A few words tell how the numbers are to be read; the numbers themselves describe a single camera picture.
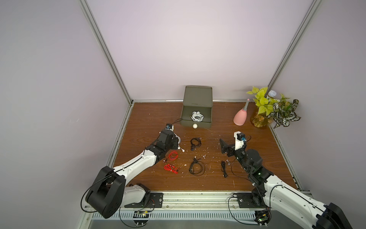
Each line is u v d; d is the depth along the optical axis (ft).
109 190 1.35
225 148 2.29
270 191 1.72
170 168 2.76
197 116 2.95
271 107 2.67
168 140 2.21
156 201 2.39
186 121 2.95
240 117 3.28
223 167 2.75
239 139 2.16
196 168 2.79
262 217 2.28
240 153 2.21
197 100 3.18
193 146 3.03
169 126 2.52
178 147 2.93
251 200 2.20
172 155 2.89
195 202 2.43
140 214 2.36
